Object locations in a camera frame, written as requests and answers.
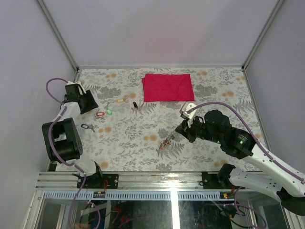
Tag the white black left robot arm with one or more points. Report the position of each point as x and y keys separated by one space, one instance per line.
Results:
x=61 y=137

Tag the grey disc with key rings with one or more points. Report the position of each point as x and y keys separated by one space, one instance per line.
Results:
x=168 y=140

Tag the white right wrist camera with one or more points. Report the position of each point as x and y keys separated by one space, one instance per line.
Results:
x=187 y=112

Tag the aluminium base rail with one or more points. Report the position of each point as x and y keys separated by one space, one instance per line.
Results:
x=143 y=181

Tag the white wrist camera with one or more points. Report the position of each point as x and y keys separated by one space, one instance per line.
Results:
x=74 y=88
x=187 y=112

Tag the red folded cloth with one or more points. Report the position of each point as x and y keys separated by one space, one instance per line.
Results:
x=167 y=88

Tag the yellow tag key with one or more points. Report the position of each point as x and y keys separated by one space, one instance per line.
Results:
x=123 y=100

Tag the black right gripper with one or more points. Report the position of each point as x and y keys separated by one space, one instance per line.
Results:
x=184 y=129

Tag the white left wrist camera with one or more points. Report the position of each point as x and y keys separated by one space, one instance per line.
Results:
x=74 y=88

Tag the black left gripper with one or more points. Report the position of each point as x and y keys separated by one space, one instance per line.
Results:
x=92 y=104

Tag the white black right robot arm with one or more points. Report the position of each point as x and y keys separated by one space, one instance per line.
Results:
x=282 y=182

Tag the white slotted cable duct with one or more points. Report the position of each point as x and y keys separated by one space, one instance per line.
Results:
x=151 y=195

